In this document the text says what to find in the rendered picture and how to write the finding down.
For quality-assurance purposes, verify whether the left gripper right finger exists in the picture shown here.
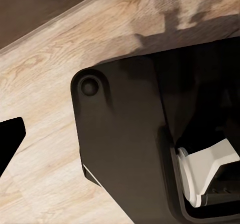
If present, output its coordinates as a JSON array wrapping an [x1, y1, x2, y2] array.
[[224, 116, 240, 157]]

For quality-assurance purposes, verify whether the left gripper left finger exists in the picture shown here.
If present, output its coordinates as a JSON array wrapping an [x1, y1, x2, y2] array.
[[0, 117, 26, 177]]

